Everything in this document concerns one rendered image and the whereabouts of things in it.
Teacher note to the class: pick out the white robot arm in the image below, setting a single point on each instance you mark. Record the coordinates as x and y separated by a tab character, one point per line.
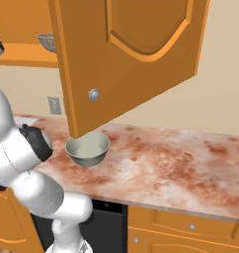
22	164

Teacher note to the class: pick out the orange drawer front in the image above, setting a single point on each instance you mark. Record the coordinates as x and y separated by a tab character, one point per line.
190	224

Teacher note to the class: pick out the orange arched base cabinet door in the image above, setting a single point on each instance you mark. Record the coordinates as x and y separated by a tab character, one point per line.
13	224

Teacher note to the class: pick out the grey wall outlet plate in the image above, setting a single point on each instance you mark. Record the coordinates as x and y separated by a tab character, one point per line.
54	105

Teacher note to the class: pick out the orange wall cabinet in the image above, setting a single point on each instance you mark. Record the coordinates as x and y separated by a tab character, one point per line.
22	49

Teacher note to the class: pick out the black dishwasher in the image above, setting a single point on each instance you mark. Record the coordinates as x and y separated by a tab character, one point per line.
105	227

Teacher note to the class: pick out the silver base door knob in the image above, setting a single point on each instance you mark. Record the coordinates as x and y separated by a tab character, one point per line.
136	239

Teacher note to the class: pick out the orange wooden cabinet door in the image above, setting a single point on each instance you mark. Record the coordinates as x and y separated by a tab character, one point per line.
124	59

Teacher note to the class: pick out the grey-green ceramic bowl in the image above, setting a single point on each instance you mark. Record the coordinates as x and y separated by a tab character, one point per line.
88	153

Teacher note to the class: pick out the silver round door knob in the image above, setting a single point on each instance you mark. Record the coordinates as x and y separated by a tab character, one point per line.
94	95

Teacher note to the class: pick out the silver drawer knob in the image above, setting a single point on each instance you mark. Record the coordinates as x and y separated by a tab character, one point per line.
192	226

